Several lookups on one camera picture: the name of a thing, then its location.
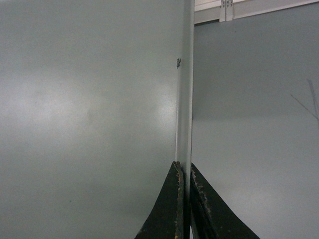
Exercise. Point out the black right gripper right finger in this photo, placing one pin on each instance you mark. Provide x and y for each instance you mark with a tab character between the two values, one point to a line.
211	216

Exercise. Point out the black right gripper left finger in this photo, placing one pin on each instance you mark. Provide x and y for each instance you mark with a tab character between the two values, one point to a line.
166	220

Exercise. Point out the white metal shelf unit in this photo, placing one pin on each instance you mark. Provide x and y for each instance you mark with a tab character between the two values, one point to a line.
228	10

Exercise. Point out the grey-silver rectangular tray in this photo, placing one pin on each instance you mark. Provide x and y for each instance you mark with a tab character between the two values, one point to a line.
88	113

